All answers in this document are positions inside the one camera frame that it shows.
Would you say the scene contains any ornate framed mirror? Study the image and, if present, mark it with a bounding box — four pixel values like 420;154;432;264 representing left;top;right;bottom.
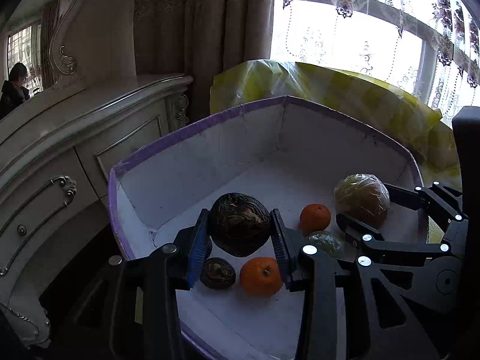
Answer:
1;0;79;118

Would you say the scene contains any orange tangerine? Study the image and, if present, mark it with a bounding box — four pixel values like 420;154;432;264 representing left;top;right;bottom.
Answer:
299;204;331;235
239;257;283;297

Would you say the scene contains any green fruit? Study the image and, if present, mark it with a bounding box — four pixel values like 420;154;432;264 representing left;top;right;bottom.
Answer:
307;231;346;258

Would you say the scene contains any yellow white checkered tablecloth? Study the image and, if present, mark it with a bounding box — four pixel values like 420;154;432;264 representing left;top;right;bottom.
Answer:
210;59;461;189

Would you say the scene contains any floral sheer curtain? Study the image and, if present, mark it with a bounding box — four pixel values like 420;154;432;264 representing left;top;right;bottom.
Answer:
269;0;480;129

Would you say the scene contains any cream ornate dresser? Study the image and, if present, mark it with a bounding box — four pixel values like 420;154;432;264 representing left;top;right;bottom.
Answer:
1;73;192;349

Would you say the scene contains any window frame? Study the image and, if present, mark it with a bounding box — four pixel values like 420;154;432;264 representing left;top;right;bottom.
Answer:
273;0;480;129

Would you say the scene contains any white purple-rimmed cardboard box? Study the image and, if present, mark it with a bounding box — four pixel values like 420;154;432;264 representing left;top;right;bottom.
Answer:
107;96;423;359

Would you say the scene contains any dark brown mangosteen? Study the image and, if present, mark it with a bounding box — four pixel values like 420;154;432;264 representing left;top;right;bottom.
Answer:
199;258;237;290
208;193;270;258

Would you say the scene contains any orange-brown fruit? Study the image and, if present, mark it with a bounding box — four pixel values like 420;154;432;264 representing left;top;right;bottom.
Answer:
334;173;391;229

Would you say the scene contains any pink floral drape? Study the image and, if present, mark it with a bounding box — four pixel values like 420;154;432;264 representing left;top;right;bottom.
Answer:
133;0;274;120

